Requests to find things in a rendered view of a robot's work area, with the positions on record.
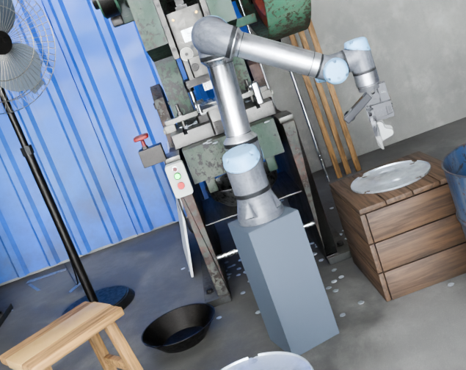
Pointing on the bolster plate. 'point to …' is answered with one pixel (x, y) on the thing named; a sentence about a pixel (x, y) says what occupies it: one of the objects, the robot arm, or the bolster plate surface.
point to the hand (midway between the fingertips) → (379, 144)
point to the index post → (257, 92)
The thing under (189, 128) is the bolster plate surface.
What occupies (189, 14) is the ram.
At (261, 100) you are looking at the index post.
